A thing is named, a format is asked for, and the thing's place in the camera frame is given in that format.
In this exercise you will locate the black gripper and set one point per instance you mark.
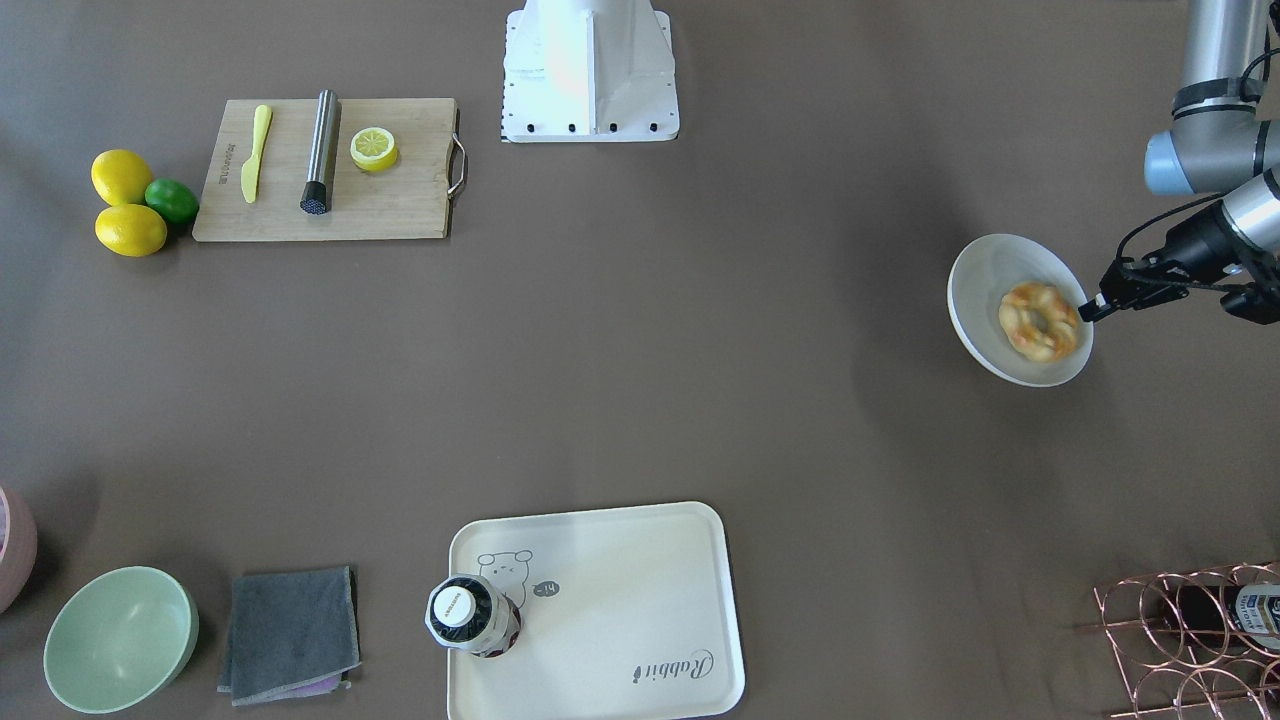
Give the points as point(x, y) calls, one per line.
point(1190, 243)

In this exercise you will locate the glazed twisted donut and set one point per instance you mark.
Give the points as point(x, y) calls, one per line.
point(1039, 323)

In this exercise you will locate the white round plate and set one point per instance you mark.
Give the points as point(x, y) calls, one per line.
point(985, 271)

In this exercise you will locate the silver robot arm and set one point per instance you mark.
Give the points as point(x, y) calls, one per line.
point(1216, 147)

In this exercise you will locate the cream rabbit serving tray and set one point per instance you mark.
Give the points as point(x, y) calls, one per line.
point(626, 614)

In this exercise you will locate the dark tea bottle on tray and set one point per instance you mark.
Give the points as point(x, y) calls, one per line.
point(469, 614)

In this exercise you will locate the tea bottle in rack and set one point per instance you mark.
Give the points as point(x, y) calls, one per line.
point(1223, 617)

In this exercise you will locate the wooden cutting board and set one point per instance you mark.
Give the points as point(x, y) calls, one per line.
point(410, 201)

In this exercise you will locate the half lemon slice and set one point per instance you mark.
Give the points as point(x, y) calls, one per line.
point(374, 149)

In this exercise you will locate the steel muddler black tip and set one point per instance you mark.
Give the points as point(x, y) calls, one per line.
point(317, 193)

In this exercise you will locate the yellow plastic knife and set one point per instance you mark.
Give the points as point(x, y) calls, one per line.
point(250, 171)

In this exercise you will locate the grey folded cloth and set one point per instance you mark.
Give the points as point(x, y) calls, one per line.
point(291, 635)

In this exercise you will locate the green lime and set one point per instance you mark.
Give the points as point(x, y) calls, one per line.
point(176, 203)

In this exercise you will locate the lower yellow lemon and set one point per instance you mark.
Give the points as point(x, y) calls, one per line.
point(131, 230)

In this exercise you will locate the yellow lemon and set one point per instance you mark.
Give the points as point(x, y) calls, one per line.
point(131, 230)
point(120, 177)

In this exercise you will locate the upper yellow lemon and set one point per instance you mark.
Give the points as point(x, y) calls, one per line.
point(120, 177)

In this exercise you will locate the mint green bowl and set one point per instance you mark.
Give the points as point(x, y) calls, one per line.
point(119, 639)

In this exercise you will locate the pink ice bowl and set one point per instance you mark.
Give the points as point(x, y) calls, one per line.
point(20, 542)

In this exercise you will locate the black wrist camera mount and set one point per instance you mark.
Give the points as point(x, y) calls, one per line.
point(1255, 302)

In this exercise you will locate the copper wire bottle rack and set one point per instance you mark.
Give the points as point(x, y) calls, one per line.
point(1164, 679)

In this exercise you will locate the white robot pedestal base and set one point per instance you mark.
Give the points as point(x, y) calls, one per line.
point(589, 71)

